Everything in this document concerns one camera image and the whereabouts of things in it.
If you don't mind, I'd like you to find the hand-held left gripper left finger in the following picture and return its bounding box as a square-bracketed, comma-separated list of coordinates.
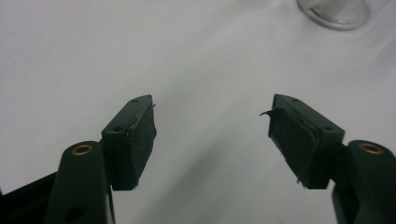
[44, 94, 158, 224]

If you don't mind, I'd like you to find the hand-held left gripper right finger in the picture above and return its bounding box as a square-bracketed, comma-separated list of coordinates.
[260, 93, 396, 224]

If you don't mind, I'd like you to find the silver metal round object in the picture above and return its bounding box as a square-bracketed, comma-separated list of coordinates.
[296, 0, 372, 31]

